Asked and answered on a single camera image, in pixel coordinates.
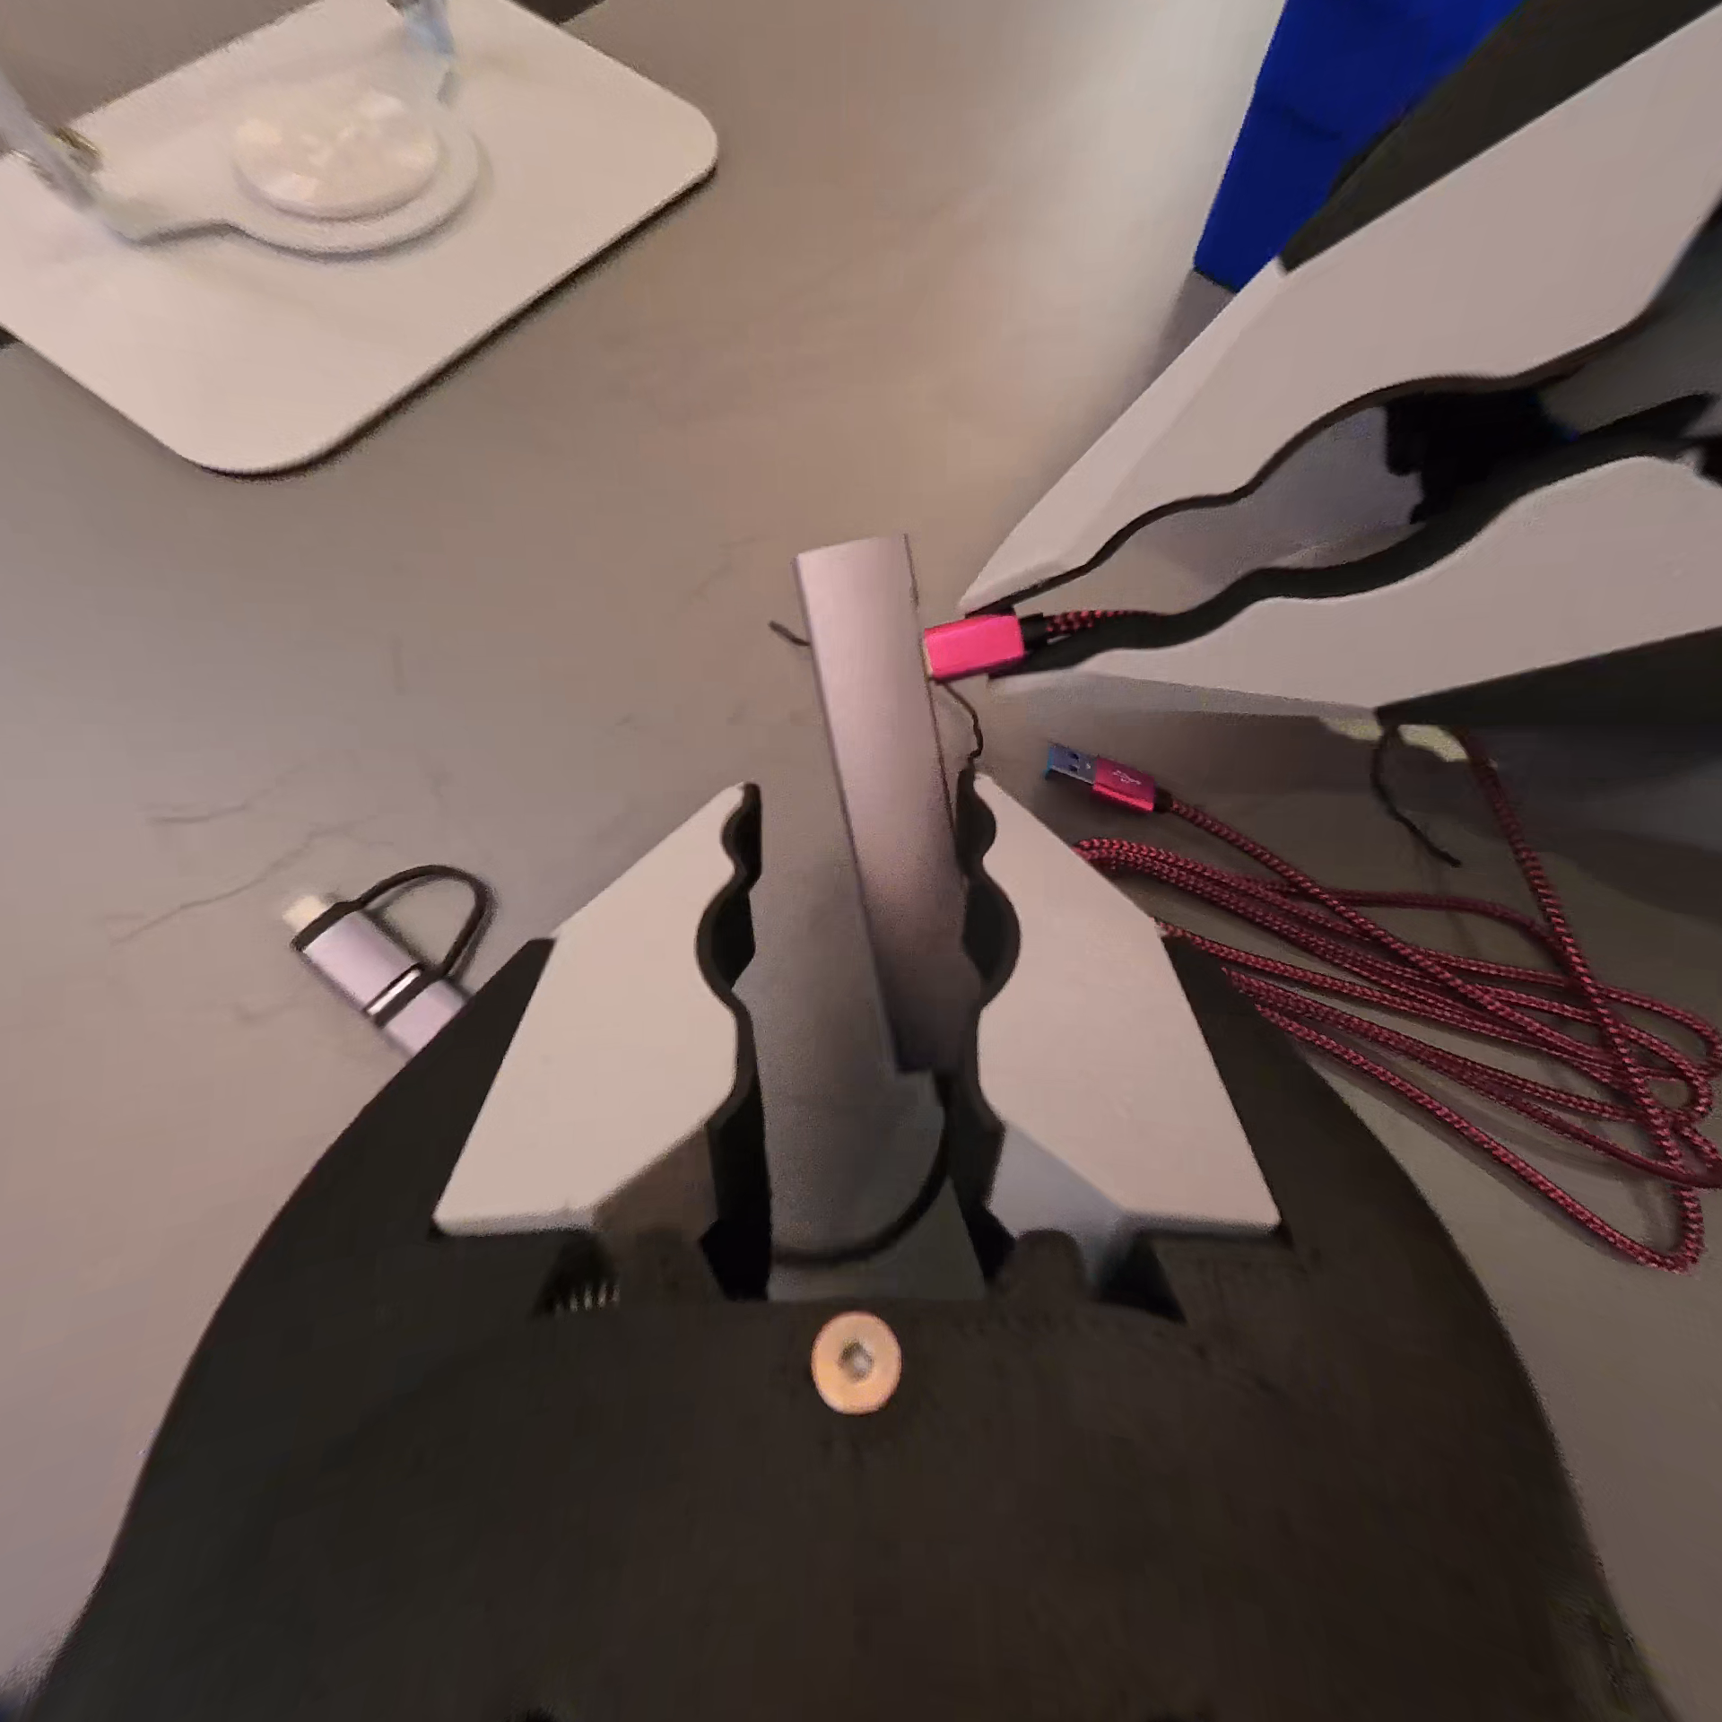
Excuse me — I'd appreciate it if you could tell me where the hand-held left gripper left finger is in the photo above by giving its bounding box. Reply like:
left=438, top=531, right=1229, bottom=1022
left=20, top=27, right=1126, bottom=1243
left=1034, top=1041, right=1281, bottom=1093
left=429, top=782, right=769, bottom=1298

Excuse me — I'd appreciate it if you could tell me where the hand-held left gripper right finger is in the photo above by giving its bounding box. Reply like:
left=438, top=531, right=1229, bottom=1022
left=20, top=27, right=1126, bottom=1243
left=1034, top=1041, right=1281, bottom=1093
left=949, top=770, right=1281, bottom=1292

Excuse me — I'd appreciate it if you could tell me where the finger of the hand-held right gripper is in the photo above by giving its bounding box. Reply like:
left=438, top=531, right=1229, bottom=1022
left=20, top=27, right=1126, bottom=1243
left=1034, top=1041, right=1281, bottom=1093
left=992, top=455, right=1722, bottom=715
left=958, top=12, right=1722, bottom=619

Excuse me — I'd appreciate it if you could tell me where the pink braided usb-c cable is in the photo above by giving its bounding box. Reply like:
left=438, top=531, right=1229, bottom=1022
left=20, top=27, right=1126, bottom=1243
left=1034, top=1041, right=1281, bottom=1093
left=920, top=605, right=1722, bottom=1276

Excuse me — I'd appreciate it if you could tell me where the grey usb plug adapter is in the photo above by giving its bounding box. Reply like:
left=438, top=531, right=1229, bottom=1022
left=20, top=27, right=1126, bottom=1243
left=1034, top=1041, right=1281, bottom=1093
left=286, top=865, right=489, bottom=1057

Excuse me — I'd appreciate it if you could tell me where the blue plastic bin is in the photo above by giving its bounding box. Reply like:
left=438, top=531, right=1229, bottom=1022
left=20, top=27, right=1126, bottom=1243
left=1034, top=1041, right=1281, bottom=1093
left=1194, top=0, right=1525, bottom=292

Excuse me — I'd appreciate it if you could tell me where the white adjustable stand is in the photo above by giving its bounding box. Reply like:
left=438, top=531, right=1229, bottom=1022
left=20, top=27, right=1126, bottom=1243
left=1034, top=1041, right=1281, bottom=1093
left=0, top=0, right=719, bottom=476

